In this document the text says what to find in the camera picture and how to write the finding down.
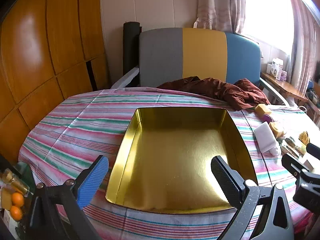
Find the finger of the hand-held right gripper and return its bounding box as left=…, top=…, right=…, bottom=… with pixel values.
left=306, top=142, right=320, bottom=159
left=282, top=153, right=310, bottom=180

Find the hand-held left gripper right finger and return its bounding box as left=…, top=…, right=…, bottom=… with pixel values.
left=211, top=156, right=294, bottom=240

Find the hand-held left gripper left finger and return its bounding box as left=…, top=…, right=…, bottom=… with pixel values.
left=29, top=155, right=109, bottom=240

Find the yellow plush toy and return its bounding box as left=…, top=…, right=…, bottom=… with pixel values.
left=299, top=131, right=311, bottom=145

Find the white puffed rice snack packet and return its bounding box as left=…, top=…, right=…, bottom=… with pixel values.
left=253, top=123, right=281, bottom=156

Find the tan yellow snack packet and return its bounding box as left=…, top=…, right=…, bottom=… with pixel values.
left=269, top=121, right=287, bottom=138

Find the gold metal tin tray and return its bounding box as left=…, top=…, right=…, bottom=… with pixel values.
left=105, top=107, right=258, bottom=215

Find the grey patterned snack packet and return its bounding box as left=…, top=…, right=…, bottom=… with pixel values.
left=280, top=136, right=302, bottom=159

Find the striped bedsheet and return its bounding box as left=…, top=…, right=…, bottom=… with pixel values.
left=18, top=86, right=320, bottom=240

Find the cluttered wooden desk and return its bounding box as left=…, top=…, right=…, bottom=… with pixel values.
left=304, top=89, right=320, bottom=125

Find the wooden side shelf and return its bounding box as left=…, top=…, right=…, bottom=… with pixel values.
left=260, top=71, right=309, bottom=103

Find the orange fruit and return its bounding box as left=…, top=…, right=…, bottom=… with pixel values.
left=11, top=192, right=25, bottom=207
left=10, top=206, right=23, bottom=221

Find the gold glass bottle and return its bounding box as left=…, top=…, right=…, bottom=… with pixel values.
left=1, top=168, right=30, bottom=196

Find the reddish brown jacket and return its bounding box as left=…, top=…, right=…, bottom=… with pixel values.
left=157, top=76, right=271, bottom=111

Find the white product box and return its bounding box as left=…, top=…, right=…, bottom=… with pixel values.
left=266, top=58, right=284, bottom=80

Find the pink curtain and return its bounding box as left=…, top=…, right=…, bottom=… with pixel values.
left=287, top=0, right=320, bottom=95

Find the grey yellow blue headboard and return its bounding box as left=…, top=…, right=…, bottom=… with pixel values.
left=139, top=27, right=262, bottom=88

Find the wooden wardrobe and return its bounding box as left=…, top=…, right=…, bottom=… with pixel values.
left=0, top=0, right=110, bottom=158

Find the black rolled mat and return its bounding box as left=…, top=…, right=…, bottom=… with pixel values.
left=122, top=21, right=142, bottom=77

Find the window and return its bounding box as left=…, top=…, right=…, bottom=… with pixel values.
left=244, top=0, right=294, bottom=54

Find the patterned curtain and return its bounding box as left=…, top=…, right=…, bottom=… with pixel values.
left=194, top=0, right=247, bottom=34

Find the white bed rail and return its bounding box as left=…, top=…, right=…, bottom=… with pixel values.
left=110, top=66, right=140, bottom=89
left=259, top=77, right=299, bottom=108

